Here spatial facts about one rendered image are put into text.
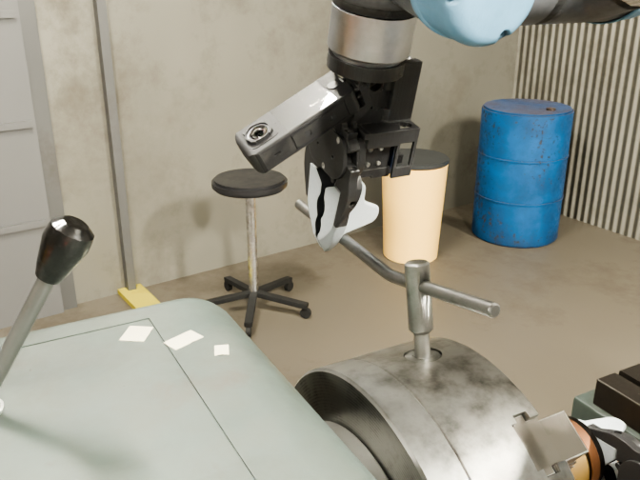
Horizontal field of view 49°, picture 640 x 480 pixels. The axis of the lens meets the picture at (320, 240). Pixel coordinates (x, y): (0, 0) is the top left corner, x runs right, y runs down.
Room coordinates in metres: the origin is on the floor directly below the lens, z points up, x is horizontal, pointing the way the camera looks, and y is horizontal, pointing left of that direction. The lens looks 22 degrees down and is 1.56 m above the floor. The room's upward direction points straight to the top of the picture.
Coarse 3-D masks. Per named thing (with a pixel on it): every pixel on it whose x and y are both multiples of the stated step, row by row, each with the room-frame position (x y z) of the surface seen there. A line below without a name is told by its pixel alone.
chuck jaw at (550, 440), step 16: (560, 416) 0.50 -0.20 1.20; (528, 432) 0.46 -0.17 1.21; (544, 432) 0.47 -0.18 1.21; (560, 432) 0.49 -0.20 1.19; (576, 432) 0.49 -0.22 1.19; (528, 448) 0.45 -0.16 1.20; (544, 448) 0.46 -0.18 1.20; (560, 448) 0.47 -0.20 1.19; (576, 448) 0.48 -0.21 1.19; (544, 464) 0.44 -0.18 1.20
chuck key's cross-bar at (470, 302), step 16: (304, 208) 0.74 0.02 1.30; (352, 240) 0.66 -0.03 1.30; (368, 256) 0.62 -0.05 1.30; (384, 272) 0.59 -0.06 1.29; (400, 272) 0.58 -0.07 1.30; (432, 288) 0.53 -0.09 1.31; (448, 288) 0.52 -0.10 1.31; (464, 304) 0.49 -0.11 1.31; (480, 304) 0.48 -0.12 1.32; (496, 304) 0.47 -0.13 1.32
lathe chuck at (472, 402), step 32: (384, 352) 0.56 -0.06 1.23; (448, 352) 0.54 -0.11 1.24; (416, 384) 0.49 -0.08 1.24; (448, 384) 0.49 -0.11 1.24; (480, 384) 0.50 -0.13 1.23; (512, 384) 0.50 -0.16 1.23; (448, 416) 0.46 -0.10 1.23; (480, 416) 0.46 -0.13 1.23; (512, 416) 0.47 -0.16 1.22; (480, 448) 0.44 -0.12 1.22; (512, 448) 0.44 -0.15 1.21
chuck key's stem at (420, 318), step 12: (408, 264) 0.55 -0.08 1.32; (420, 264) 0.55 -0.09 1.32; (408, 276) 0.55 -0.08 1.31; (420, 276) 0.55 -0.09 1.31; (408, 288) 0.55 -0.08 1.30; (408, 300) 0.55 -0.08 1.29; (420, 300) 0.54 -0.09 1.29; (408, 312) 0.55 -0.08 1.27; (420, 312) 0.54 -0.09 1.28; (420, 324) 0.54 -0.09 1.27; (432, 324) 0.55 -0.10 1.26; (420, 336) 0.54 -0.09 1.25; (420, 348) 0.54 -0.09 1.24
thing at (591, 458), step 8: (568, 416) 0.62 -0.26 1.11; (576, 424) 0.60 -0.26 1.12; (584, 424) 0.60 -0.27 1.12; (584, 432) 0.59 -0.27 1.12; (592, 432) 0.59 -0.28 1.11; (584, 440) 0.58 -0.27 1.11; (592, 440) 0.59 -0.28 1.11; (592, 448) 0.58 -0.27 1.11; (600, 448) 0.58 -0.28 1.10; (584, 456) 0.56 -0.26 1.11; (592, 456) 0.57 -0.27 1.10; (600, 456) 0.58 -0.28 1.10; (576, 464) 0.56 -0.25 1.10; (584, 464) 0.56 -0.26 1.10; (592, 464) 0.57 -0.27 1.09; (600, 464) 0.57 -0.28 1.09; (576, 472) 0.55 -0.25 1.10; (584, 472) 0.56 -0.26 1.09; (592, 472) 0.57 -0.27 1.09; (600, 472) 0.57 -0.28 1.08
